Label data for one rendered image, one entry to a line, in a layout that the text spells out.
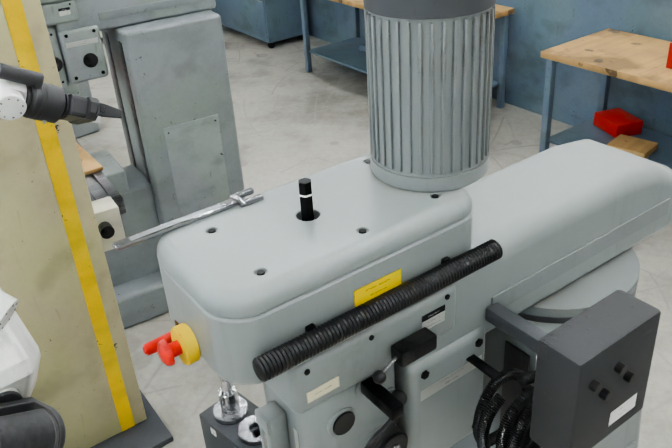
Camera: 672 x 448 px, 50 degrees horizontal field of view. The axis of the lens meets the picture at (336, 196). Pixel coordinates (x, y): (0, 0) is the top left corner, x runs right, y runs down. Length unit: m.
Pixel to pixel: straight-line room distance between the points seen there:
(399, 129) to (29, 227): 1.97
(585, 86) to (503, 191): 4.69
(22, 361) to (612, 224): 1.16
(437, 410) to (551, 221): 0.40
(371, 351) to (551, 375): 0.27
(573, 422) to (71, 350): 2.36
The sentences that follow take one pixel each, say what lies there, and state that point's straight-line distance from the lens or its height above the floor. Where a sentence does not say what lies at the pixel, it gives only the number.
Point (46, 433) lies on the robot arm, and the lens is 1.40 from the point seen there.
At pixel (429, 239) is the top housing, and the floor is 1.85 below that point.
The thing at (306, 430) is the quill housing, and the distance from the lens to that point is 1.24.
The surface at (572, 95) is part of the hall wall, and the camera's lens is 6.20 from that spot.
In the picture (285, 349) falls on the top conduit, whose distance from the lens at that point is 0.99.
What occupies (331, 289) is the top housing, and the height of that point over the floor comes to 1.85.
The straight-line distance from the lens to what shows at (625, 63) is 5.03.
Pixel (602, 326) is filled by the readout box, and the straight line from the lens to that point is 1.17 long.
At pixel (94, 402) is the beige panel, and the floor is 0.26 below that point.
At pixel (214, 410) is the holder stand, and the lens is 1.94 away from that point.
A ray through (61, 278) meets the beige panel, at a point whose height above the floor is 0.90.
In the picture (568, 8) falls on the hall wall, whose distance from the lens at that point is 6.06.
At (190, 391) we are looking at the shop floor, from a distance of 3.67.
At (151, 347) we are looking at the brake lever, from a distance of 1.20.
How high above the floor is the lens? 2.44
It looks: 28 degrees down
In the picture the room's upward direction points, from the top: 4 degrees counter-clockwise
